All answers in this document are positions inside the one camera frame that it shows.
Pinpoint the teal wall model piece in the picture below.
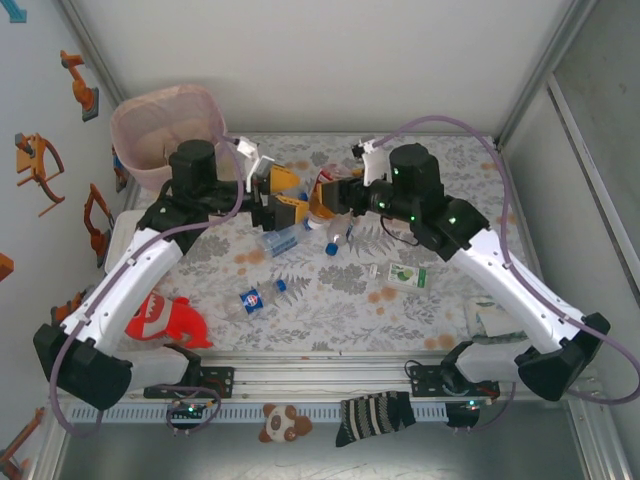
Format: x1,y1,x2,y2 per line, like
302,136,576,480
0,0,29,25

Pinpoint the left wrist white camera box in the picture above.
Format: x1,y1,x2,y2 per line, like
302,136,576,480
236,138,277,179

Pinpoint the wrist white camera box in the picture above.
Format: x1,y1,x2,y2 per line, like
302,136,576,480
236,138,277,179
351,138,392,187

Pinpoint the orange blue wall model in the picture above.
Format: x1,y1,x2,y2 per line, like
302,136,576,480
112,144,129,194

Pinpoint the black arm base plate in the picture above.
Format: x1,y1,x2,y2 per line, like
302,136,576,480
407,363,451,399
143,366,236,400

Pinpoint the white slotted cable duct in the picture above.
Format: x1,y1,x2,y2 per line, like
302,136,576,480
67,402,451,425

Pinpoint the floral tablecloth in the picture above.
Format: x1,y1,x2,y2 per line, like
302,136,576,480
102,132,531,354

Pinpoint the black striped sock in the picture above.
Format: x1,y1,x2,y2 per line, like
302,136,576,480
334,391,418,448

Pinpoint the orange chair shaped wall model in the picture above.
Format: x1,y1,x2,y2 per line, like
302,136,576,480
13,132,67,217

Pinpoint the aluminium frame rail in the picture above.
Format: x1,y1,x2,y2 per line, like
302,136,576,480
47,349,601,404

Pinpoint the white tissue box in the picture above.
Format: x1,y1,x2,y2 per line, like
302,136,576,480
103,209,146,271

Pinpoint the red shark plush toy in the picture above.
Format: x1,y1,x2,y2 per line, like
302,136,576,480
124,293,214,350

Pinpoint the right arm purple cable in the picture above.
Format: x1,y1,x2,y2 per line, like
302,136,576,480
377,114,639,404

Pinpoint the clear bottle with blue cap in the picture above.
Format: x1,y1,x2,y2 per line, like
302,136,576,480
324,212,358,257

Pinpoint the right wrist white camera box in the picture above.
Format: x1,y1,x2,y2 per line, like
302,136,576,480
351,138,392,187

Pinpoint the clear bottle light blue label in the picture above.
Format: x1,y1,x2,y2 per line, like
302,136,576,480
255,217,321,260

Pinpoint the beige bin with pink liner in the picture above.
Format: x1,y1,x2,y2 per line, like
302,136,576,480
109,83,226,192

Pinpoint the white green wipes pack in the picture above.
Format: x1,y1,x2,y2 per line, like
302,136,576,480
463,296,531,346

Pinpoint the aluminium frame post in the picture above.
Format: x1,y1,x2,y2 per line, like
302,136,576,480
57,0,137,132
494,0,600,150

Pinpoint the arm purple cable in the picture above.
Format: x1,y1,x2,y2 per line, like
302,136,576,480
47,132,247,437
377,114,639,404

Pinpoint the brown white bear plush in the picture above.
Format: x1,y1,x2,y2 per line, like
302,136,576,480
257,402,314,445

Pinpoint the small circuit board green LED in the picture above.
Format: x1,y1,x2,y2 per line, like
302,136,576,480
446,399,504,432
166,398,220,437

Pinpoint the clear square bottle green label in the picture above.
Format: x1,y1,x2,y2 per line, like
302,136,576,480
368,261,434,295

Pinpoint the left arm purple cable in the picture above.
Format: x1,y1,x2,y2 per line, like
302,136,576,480
47,132,247,437

